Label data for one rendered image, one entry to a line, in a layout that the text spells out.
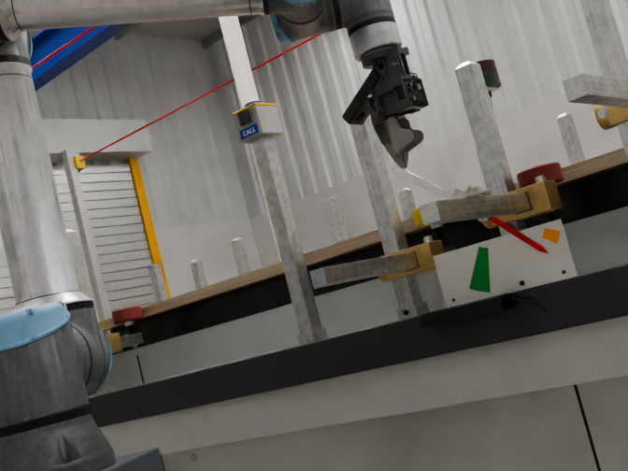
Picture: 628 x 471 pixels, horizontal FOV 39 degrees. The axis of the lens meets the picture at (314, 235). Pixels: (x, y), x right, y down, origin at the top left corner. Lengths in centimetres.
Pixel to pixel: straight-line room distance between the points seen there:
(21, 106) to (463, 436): 112
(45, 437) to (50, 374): 9
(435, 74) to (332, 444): 831
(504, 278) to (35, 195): 84
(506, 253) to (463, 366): 24
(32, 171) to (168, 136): 1008
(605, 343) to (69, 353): 87
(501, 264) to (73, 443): 78
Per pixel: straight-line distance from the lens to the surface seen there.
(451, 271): 166
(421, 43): 1044
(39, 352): 142
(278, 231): 190
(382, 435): 210
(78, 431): 143
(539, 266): 158
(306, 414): 195
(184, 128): 1192
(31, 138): 167
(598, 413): 184
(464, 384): 171
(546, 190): 157
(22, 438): 142
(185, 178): 1164
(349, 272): 152
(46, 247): 162
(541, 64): 963
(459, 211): 136
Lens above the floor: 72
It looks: 6 degrees up
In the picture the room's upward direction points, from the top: 15 degrees counter-clockwise
